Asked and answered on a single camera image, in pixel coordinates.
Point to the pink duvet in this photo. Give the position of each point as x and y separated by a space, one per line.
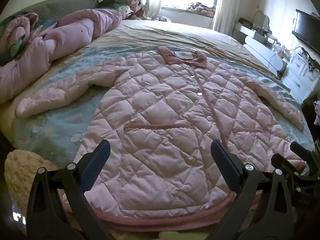
70 35

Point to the white drawer cabinet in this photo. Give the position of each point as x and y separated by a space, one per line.
297 75

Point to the floral blanket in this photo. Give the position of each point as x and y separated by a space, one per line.
15 42

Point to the pile of clothes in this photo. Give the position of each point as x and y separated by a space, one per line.
117 2

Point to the beige bed sheet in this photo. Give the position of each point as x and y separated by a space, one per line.
175 33

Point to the pink quilted coat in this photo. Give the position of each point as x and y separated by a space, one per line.
162 110

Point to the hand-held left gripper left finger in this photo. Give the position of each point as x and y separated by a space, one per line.
96 161

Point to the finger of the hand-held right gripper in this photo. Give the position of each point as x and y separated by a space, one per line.
302 153
287 166

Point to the dark clothes heap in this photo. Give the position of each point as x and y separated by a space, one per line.
308 110

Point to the white dressing desk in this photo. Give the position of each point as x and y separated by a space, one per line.
246 31

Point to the grey padded headboard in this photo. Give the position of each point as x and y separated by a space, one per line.
62 5

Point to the cream fluffy cloth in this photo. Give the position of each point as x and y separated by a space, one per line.
22 167

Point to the blue cartoon printed sheet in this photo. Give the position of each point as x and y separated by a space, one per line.
50 130

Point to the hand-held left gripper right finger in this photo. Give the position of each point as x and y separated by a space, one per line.
225 161

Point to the white dressing table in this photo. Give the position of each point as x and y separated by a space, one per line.
262 52

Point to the round vanity mirror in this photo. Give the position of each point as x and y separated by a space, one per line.
265 20

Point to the windowsill clutter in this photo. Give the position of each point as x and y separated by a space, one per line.
200 6

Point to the black television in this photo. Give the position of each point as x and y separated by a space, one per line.
307 27

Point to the dark crumpled garment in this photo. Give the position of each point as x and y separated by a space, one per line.
161 19

